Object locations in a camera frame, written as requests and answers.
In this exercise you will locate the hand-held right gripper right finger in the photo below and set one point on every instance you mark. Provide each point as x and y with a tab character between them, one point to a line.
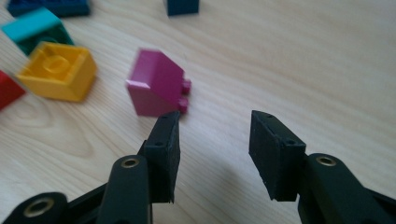
277	161

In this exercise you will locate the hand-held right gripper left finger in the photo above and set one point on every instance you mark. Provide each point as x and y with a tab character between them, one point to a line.
162	161

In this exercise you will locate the magenta toy brick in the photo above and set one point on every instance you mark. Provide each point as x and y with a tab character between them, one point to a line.
155	84

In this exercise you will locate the orange yellow toy brick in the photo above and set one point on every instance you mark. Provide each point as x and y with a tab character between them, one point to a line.
59	74

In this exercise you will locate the grey blue toy brick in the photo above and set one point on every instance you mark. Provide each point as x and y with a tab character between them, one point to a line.
182	6

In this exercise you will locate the red toy brick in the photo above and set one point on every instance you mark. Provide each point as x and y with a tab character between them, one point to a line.
9	90

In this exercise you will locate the teal toy brick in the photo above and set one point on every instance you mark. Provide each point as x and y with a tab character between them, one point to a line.
31	25

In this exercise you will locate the dark blue toy brick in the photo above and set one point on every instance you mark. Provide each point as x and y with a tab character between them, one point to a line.
46	7

